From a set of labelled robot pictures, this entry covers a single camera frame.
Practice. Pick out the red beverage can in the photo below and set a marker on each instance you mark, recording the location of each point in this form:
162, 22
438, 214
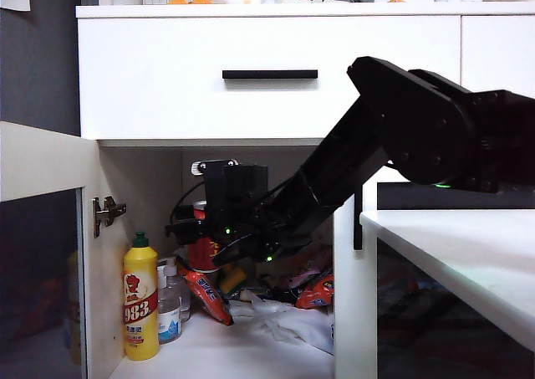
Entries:
202, 257

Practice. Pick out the wide white drawer front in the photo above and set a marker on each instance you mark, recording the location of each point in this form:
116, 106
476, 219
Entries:
167, 111

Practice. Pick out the crumpled white plastic bag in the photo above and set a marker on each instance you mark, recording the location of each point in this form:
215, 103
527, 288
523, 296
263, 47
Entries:
284, 324

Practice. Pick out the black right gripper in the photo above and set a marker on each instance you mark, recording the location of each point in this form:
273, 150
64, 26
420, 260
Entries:
259, 237

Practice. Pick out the silver metal door hinge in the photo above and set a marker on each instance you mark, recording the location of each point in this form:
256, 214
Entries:
104, 216

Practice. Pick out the red snack bag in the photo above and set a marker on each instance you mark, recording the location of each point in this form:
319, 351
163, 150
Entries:
315, 293

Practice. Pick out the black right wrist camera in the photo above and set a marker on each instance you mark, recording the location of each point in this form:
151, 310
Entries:
234, 186

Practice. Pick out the orange snack bag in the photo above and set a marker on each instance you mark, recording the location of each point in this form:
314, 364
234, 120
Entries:
209, 295

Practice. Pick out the clear pump bottle blue label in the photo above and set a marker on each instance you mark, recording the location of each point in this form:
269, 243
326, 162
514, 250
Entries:
169, 312

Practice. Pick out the yellow detergent bottle green cap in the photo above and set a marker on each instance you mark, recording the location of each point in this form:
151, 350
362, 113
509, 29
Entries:
141, 312

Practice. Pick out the white cabinet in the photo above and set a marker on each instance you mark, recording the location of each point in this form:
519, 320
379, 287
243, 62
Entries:
251, 10

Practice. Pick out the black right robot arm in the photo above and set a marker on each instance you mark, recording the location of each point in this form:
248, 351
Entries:
418, 124

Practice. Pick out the white glass-pane cabinet door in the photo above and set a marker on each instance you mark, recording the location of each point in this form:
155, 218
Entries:
42, 161
347, 312

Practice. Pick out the narrow white drawer front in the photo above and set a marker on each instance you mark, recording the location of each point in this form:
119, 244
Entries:
497, 48

